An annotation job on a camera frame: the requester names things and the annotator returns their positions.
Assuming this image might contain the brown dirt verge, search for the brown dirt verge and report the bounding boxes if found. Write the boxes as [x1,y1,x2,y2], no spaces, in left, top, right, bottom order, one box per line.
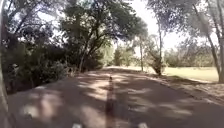
[146,73,224,106]

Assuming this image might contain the clump of green trees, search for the clump of green trees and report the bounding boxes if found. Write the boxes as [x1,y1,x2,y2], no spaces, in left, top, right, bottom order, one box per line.
[111,46,136,68]

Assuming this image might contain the robot's own part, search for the robot's own part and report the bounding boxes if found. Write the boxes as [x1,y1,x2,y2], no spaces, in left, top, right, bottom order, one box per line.
[72,122,83,128]
[137,122,149,128]

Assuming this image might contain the tall leaning tree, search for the tall leaning tree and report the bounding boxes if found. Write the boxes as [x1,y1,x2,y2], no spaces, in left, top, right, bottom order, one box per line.
[186,0,224,84]

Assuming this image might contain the wood of trees and bushes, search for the wood of trees and bushes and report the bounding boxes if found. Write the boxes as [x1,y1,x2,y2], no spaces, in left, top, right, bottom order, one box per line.
[0,0,148,95]

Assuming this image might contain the tree with bushy base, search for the tree with bushy base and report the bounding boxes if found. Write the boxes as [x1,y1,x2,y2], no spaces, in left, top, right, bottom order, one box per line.
[146,0,188,76]

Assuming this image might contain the row of hazy trees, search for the row of hazy trees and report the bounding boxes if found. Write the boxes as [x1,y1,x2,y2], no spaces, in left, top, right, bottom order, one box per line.
[164,43,216,68]

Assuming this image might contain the grey asphalt path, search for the grey asphalt path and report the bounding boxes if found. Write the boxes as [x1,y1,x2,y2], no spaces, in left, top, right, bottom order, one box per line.
[6,66,224,128]

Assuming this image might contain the pale green grass field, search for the pale green grass field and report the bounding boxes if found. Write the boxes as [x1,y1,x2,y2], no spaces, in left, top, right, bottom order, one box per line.
[126,65,221,84]

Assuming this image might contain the thin small tree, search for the thin small tree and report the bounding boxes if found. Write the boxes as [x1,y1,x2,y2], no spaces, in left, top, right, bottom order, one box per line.
[131,33,151,73]

